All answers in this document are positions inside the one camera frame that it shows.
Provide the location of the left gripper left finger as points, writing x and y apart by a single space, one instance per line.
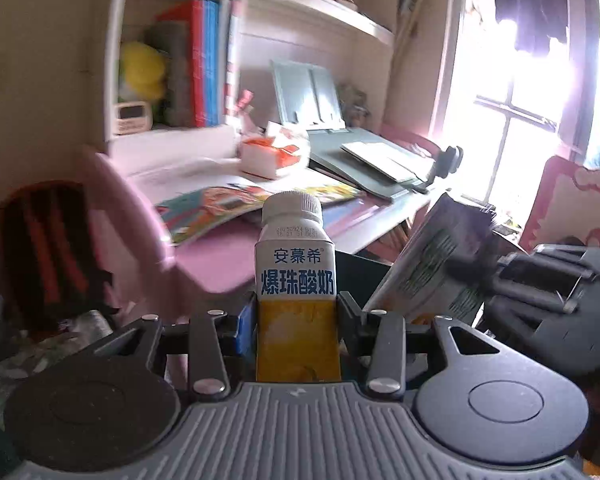
222 350

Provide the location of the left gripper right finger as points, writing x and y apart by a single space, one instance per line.
376 340

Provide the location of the white yellow yogurt bottle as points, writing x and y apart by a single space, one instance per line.
296 286

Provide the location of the purple white carton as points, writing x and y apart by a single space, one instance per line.
438 270

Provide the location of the dark teal trash bin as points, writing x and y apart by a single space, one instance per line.
359 276

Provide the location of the pink cartoon board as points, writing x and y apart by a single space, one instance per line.
567 204

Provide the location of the pink chair backrest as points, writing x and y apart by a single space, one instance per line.
138 227

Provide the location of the colourful picture book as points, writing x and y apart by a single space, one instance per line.
192 215

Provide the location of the white notebook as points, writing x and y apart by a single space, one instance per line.
397 164

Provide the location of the black desk clamp lamp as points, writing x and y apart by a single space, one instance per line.
445 163

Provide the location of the black red backpack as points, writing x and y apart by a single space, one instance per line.
48 255

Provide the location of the orange white tissue box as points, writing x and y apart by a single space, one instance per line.
280 151

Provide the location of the green folding book stand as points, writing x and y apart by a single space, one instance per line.
306 96

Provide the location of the small white digital clock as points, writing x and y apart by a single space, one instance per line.
132 117

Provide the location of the yellow plush toy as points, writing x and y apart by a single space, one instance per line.
142 73

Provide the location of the white desk bookshelf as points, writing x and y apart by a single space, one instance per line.
354 44

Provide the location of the blue upright book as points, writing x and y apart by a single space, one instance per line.
215 24

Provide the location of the red upright book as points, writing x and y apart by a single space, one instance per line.
180 30

